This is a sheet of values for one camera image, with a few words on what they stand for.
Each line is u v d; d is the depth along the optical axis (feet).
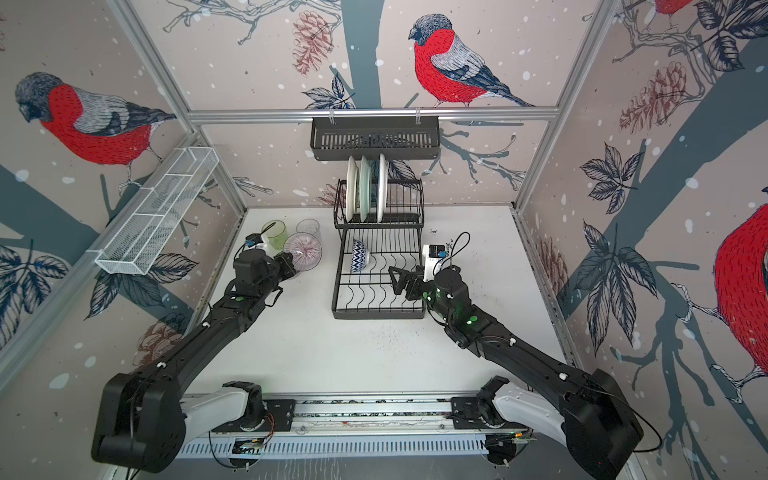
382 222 2.79
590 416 1.30
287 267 2.46
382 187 2.50
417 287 2.25
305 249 2.88
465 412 2.40
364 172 2.61
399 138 3.51
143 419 1.32
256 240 2.43
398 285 2.29
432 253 2.27
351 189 2.61
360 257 3.07
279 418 2.40
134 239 2.35
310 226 3.58
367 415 2.45
